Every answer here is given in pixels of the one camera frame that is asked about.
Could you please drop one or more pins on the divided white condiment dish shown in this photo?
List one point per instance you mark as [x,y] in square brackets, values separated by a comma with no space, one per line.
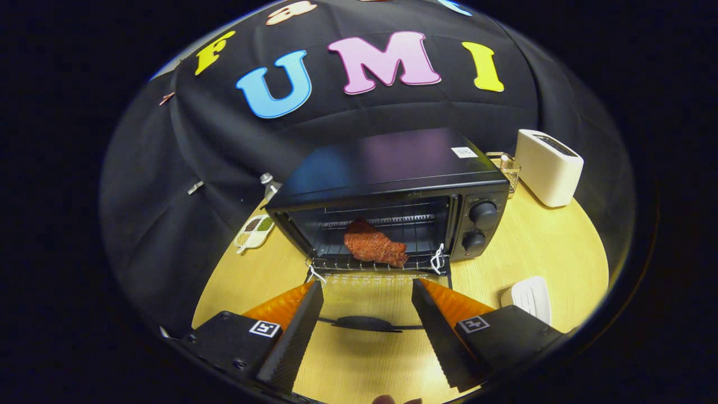
[252,233]

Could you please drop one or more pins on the white bread toaster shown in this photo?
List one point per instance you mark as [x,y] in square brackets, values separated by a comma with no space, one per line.
[547,171]

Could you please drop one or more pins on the red meat steak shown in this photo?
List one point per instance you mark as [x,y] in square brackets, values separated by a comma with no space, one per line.
[373,247]

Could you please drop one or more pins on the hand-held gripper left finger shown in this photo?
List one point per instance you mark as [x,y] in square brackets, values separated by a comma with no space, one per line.
[297,342]

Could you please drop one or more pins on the small white dish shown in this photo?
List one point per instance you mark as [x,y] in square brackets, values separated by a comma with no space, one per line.
[530,297]

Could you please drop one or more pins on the silver clip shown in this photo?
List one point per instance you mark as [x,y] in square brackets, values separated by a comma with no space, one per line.
[196,187]

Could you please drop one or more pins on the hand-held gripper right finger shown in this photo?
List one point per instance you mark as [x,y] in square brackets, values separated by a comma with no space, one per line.
[440,336]

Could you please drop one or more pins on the black toaster oven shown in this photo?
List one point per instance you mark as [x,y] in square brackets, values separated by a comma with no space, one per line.
[392,163]

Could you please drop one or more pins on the copper clip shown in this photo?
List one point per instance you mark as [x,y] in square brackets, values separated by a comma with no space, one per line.
[166,99]

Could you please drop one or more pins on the clear glass bottle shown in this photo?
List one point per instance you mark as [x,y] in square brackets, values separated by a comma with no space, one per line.
[271,188]

